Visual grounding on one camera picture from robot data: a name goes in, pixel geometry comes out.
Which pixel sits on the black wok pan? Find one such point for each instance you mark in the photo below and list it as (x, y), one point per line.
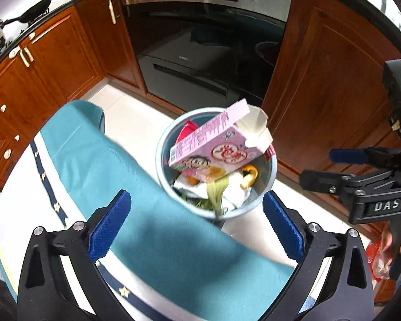
(36, 8)

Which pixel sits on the built-in black oven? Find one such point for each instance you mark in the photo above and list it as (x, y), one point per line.
(193, 57)

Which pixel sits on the red clear plastic bag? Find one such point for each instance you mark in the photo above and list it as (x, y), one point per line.
(379, 260)

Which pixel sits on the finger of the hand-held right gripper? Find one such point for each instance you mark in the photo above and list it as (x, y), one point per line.
(324, 182)
(349, 155)

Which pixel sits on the pink red wrapper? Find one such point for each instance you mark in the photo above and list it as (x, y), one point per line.
(187, 130)

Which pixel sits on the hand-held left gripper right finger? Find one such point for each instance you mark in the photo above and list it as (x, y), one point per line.
(282, 224)

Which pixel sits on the teal grey striped tablecloth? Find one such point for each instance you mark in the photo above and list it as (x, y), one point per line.
(147, 207)

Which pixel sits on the teal round trash bin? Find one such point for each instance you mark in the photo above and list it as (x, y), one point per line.
(163, 150)

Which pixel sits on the white paper napkin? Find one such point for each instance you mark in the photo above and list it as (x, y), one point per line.
(235, 192)
(183, 187)

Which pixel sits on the wooden cabinet with drawers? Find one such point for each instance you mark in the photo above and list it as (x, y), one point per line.
(53, 57)

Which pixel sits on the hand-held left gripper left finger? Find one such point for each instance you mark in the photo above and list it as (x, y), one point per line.
(110, 224)

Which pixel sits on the wooden kitchen cabinet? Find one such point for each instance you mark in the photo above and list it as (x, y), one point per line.
(320, 73)

